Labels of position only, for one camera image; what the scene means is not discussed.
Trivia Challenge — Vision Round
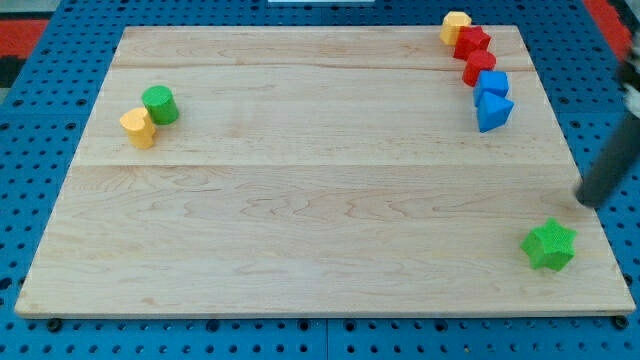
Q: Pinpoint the red star block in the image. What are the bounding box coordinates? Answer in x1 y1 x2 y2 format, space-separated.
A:
453 26 492 60

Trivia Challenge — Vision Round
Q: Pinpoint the yellow hexagon block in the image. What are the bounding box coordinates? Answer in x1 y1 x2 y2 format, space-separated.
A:
439 11 472 46

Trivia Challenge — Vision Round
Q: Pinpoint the wooden board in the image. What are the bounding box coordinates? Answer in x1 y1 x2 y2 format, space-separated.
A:
15 26 635 319

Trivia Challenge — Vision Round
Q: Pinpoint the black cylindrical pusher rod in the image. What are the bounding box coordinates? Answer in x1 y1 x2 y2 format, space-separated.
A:
575 112 639 208

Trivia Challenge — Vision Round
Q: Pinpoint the yellow heart block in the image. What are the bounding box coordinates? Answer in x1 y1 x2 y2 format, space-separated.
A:
119 107 156 149

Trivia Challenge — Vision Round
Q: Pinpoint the green cylinder block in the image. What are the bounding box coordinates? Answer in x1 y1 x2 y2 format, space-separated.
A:
142 85 179 125

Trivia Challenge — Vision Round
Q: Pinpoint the blue cube block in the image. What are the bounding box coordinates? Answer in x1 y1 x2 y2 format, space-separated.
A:
473 70 510 107

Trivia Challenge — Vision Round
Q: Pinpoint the blue triangle block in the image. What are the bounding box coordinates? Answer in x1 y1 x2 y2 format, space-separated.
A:
477 92 514 133

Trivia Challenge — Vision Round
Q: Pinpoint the green star block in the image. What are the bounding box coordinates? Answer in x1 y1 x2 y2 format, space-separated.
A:
520 218 578 271

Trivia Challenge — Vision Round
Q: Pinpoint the red cylinder block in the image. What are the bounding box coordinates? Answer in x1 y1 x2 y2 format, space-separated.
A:
462 50 497 87

